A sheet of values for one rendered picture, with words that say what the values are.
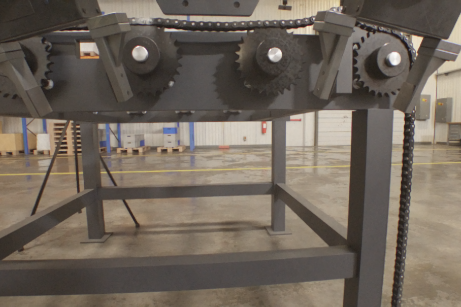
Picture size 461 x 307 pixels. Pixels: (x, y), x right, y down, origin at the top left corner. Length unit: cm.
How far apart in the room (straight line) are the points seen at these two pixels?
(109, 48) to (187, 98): 33
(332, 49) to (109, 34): 27
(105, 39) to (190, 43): 35
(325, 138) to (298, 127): 123
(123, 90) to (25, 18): 13
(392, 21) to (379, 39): 40
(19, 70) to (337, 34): 41
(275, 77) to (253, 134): 922
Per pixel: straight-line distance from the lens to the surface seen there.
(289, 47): 65
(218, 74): 65
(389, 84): 76
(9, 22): 40
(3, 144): 1063
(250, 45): 63
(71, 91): 73
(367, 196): 77
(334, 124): 1085
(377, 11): 36
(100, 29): 35
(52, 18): 37
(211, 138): 967
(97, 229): 182
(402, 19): 38
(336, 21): 34
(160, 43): 63
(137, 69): 60
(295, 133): 1020
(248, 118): 160
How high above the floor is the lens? 69
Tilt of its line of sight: 5 degrees down
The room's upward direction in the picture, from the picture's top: 1 degrees counter-clockwise
